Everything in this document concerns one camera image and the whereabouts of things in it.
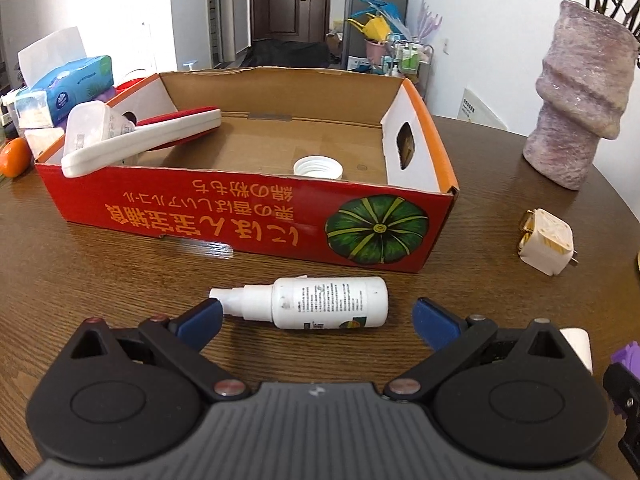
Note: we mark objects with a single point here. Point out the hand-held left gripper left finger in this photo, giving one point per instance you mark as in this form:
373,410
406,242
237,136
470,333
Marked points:
202,317

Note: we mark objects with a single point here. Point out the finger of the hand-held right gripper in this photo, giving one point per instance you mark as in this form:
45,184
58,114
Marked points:
622,390

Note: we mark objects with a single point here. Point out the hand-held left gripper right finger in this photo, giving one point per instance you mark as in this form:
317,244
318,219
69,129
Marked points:
435,320

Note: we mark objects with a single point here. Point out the white plastic cylinder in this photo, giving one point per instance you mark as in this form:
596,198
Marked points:
580,352

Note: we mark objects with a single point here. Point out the orange red cardboard box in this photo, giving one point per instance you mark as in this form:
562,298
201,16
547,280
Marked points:
225,210

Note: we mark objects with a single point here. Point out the white spray bottle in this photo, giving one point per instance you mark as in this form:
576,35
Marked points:
325,302

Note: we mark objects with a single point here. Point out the white plug adapter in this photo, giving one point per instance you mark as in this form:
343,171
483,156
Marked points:
547,240

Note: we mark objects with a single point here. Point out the white ribbed bottle cap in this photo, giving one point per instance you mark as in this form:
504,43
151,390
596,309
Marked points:
318,167

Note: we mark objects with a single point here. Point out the white lint brush red pad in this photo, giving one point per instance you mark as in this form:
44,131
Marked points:
150,135

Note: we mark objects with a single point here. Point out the white flat board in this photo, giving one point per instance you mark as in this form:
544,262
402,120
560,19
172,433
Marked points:
477,110

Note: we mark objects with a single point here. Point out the translucent white plastic bottle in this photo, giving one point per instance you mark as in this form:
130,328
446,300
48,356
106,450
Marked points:
90,122

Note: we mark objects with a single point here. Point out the purple tissue pack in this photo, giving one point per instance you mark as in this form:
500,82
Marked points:
105,96

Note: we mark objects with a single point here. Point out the orange fruit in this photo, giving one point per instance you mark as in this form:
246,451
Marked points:
14,157

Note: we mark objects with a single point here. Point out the red plastic basin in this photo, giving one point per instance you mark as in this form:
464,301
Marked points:
131,77

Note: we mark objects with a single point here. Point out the blue pet feeder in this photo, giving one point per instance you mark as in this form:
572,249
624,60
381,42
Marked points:
190,65

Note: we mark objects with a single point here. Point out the metal rack trolley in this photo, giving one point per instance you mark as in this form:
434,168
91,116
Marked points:
407,62

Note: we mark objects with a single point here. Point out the blue tissue pack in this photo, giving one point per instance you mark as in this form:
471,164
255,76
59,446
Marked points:
75,85

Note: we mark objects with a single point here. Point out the pink bucket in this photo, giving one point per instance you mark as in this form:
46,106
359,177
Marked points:
374,51

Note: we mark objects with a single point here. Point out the black folding chair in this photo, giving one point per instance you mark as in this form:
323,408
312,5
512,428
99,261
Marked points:
285,54

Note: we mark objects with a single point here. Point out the pink purple textured vase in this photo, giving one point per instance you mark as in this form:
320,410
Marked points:
580,85

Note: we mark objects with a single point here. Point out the cardboard box by door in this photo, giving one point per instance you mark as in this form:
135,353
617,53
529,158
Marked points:
334,45

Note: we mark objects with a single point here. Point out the purple fairy wings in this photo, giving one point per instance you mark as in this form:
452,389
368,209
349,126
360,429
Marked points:
427,20

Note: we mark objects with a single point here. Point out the yellow watering can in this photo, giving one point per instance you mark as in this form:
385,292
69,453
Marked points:
375,25

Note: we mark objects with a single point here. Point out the blue folding rack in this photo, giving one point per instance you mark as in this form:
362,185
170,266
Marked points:
385,10

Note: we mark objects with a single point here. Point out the dark brown entrance door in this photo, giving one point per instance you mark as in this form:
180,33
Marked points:
292,0

